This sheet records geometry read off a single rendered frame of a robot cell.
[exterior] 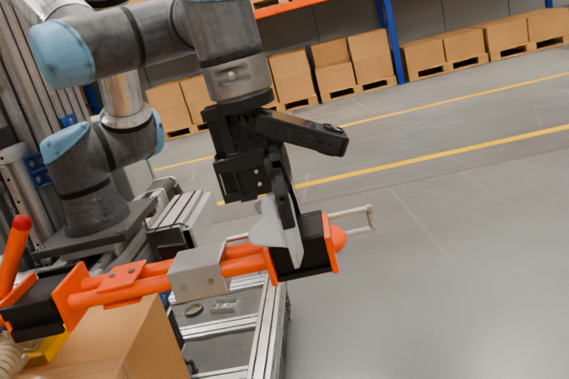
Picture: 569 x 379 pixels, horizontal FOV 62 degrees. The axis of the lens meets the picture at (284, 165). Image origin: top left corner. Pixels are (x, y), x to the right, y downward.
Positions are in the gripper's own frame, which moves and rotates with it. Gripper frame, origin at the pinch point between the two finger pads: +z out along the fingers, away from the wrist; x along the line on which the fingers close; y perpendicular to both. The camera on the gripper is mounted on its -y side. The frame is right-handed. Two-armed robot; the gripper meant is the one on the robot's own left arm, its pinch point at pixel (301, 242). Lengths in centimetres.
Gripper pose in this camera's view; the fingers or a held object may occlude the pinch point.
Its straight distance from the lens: 62.1
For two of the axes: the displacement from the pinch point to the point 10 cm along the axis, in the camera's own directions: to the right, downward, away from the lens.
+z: 2.5, 9.3, 2.8
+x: -0.3, 3.0, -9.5
